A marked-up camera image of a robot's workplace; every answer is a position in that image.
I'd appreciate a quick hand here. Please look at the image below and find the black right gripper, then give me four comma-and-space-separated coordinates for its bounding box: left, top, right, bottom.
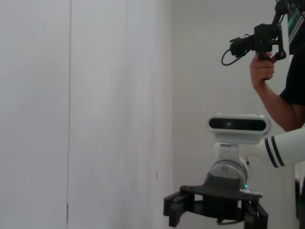
163, 172, 269, 229

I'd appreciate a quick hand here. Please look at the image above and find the black teleoperation handle controller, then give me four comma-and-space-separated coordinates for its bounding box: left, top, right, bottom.
228, 0, 305, 81

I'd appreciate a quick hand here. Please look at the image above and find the person's bare forearm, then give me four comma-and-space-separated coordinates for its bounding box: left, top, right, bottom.
252, 78, 305, 133

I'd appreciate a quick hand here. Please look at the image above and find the person's hand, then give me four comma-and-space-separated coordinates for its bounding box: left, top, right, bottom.
249, 52, 275, 89

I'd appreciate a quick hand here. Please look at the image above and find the person's dark shirt torso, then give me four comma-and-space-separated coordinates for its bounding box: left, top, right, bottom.
279, 35, 305, 107

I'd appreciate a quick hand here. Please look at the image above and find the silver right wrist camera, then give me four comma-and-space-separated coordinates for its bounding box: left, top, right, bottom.
206, 114, 272, 165

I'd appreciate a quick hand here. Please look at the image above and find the black controller cable loop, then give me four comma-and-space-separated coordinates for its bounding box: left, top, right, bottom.
221, 47, 247, 66

